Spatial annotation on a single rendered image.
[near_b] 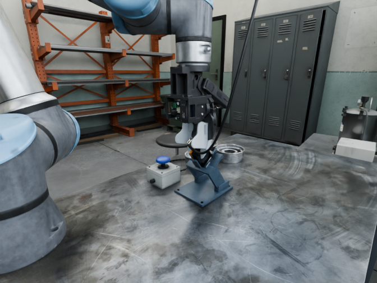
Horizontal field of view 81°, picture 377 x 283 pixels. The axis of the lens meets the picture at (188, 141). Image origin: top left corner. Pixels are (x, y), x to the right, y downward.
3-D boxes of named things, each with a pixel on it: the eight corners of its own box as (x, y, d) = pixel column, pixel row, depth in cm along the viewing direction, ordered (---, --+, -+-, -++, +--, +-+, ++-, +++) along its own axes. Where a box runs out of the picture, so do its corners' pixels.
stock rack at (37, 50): (159, 121, 527) (155, 23, 465) (179, 125, 481) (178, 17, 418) (46, 142, 363) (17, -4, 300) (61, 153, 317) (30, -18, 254)
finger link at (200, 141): (187, 163, 50) (183, 123, 48) (204, 156, 54) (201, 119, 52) (197, 165, 48) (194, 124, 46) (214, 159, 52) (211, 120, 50)
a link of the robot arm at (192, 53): (192, 46, 51) (221, 43, 45) (192, 67, 52) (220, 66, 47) (168, 43, 46) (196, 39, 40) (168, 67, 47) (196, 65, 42)
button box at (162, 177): (164, 173, 69) (164, 159, 68) (180, 180, 65) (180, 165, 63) (143, 182, 64) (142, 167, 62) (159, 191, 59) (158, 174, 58)
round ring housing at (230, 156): (233, 152, 88) (233, 142, 87) (249, 161, 79) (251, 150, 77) (210, 156, 84) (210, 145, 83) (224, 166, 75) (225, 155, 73)
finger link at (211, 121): (197, 139, 52) (194, 102, 50) (202, 137, 53) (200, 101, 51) (212, 141, 49) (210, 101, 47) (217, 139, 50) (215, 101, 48)
